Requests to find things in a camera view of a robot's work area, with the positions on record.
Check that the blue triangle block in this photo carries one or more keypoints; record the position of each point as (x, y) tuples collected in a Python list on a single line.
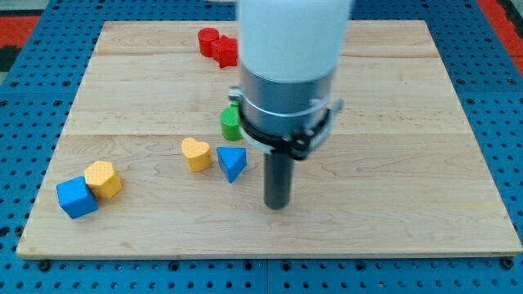
[(232, 161)]

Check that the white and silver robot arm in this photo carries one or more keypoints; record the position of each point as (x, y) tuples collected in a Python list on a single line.
[(289, 50)]

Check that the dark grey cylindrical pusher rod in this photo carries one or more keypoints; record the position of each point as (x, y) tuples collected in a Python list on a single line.
[(278, 179)]

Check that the green cylinder block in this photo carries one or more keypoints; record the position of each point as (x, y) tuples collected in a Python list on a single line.
[(229, 119)]

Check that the yellow heart block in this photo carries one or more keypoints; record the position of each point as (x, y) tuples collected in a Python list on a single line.
[(197, 154)]

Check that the red star block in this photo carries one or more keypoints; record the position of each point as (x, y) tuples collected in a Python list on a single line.
[(225, 51)]

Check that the light wooden board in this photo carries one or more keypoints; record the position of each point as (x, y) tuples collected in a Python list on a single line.
[(401, 174)]

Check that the red cylinder block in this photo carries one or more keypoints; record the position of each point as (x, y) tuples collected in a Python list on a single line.
[(206, 36)]

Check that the yellow hexagon block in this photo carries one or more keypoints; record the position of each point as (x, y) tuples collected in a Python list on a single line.
[(102, 179)]

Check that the blue cube block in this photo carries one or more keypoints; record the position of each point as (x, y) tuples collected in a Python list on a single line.
[(75, 198)]

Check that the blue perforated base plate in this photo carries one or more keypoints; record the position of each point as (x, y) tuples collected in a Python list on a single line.
[(39, 90)]

